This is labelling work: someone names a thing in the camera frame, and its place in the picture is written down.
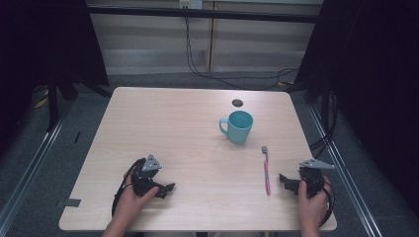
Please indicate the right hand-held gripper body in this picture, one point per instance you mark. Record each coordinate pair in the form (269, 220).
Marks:
(314, 181)

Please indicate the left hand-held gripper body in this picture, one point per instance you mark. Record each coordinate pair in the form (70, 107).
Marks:
(145, 179)

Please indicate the pink toothbrush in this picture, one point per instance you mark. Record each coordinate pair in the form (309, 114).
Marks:
(266, 171)

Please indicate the teal cup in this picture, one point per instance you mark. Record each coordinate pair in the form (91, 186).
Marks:
(237, 130)

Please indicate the person's right hand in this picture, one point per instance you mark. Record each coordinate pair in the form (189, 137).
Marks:
(314, 207)

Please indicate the person's left hand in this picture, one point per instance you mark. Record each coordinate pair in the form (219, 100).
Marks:
(128, 204)

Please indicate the black tape patch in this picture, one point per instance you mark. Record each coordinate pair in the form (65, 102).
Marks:
(72, 202)

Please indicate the dark round table grommet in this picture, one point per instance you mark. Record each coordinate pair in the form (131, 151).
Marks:
(237, 103)

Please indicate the dark curtain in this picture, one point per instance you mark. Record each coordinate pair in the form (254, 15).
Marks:
(375, 82)
(42, 42)

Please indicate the black metal stand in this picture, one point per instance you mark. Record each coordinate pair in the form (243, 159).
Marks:
(52, 105)

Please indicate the black horizontal bar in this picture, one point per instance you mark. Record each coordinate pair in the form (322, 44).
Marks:
(197, 14)

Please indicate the metal floor rail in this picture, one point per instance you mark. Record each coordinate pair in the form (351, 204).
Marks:
(29, 168)
(346, 184)

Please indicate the white wall socket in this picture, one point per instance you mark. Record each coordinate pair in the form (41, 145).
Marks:
(191, 3)

